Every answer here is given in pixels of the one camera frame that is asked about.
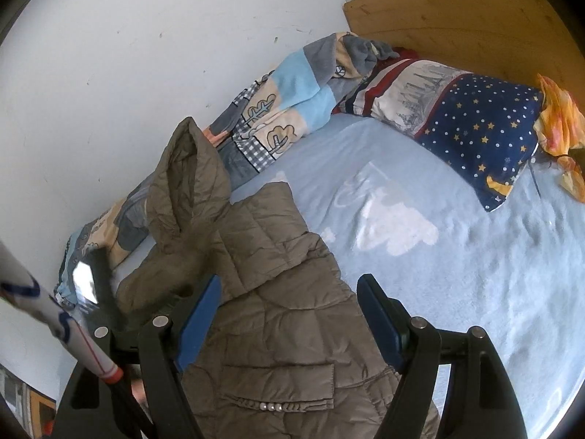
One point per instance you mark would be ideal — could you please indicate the light blue cloud bed sheet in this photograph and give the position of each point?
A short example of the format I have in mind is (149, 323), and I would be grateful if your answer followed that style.
(457, 283)

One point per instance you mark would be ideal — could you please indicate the wooden headboard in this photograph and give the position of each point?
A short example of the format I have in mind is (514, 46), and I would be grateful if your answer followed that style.
(457, 13)

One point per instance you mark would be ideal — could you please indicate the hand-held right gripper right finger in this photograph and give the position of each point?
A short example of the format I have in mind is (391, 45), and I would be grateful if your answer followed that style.
(381, 320)

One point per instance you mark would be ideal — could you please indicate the dark red cloth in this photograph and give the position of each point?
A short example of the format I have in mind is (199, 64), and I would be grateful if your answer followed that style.
(406, 52)

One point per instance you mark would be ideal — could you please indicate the patchwork printed blanket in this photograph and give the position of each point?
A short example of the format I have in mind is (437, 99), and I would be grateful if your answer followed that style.
(292, 82)

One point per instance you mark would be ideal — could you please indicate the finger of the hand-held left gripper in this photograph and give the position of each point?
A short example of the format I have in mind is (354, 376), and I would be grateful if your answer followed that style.
(107, 288)

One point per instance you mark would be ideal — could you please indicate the olive quilted hooded jacket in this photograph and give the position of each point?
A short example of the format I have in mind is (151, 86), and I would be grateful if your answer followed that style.
(274, 311)

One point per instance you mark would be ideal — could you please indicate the navy star print pillow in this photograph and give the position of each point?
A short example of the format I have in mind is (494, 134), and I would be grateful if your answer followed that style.
(480, 128)

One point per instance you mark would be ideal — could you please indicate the orange yellow cloth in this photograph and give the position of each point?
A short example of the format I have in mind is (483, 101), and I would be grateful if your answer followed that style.
(560, 114)

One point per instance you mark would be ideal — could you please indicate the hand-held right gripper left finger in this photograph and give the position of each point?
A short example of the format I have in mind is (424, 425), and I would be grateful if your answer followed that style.
(200, 316)

